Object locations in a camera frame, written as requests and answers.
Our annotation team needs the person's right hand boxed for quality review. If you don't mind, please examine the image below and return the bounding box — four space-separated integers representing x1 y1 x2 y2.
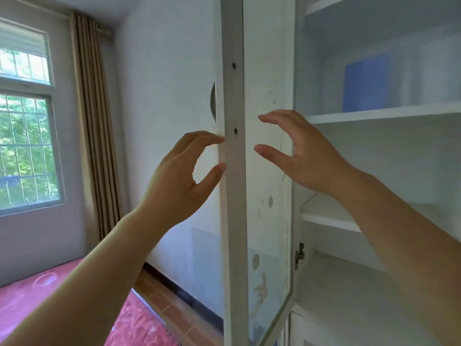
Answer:
254 109 361 197

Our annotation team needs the person's left hand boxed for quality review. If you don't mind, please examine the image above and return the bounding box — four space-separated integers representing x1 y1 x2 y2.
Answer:
136 131 227 232

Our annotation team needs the person's right forearm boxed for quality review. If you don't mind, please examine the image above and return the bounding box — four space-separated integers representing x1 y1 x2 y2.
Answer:
331 168 461 346

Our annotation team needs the person's left forearm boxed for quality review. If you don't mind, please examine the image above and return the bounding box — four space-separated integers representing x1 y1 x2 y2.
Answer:
0 208 170 346

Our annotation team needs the white framed glass cabinet door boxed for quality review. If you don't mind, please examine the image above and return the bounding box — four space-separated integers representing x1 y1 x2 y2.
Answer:
215 0 298 346

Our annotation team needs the blue box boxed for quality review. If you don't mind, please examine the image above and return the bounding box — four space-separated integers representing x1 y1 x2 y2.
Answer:
342 52 394 113

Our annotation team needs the beige striped curtain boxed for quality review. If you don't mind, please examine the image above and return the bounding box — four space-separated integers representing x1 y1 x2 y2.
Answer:
70 11 124 246

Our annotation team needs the white framed barred window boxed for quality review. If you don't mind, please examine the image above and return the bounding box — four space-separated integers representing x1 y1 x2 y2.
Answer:
0 17 67 217

